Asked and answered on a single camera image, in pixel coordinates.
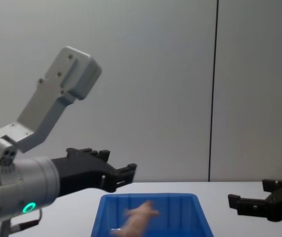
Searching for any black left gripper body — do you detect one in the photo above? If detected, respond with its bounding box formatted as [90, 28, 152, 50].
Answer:
[51, 155, 119, 198]

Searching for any pink soft toy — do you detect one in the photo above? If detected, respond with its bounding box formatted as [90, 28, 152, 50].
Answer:
[110, 199, 161, 237]

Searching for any blue plastic bin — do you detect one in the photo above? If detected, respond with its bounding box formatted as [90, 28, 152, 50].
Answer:
[90, 193, 215, 237]

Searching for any thin dark gripper cable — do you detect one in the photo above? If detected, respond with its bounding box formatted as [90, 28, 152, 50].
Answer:
[9, 209, 43, 229]

